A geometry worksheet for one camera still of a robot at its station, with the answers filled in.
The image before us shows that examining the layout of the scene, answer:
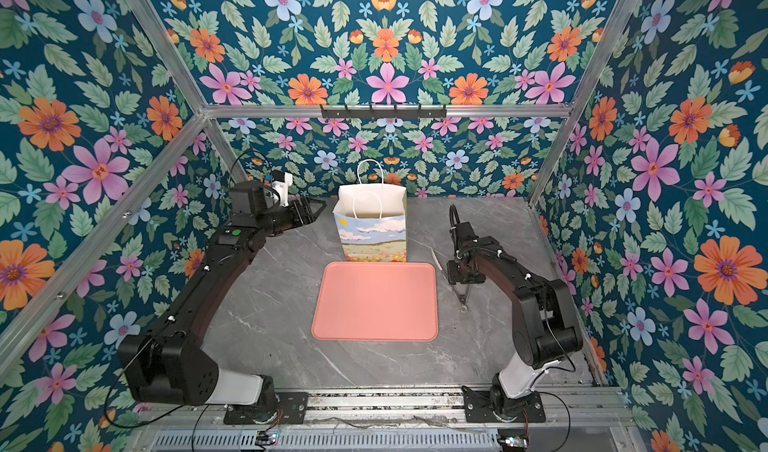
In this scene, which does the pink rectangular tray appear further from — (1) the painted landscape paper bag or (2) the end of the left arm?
(2) the end of the left arm

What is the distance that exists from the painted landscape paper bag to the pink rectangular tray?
5 centimetres

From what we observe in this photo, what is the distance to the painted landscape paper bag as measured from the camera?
2.73ft

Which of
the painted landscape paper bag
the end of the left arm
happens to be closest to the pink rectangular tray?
the painted landscape paper bag

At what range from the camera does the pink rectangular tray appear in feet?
2.96
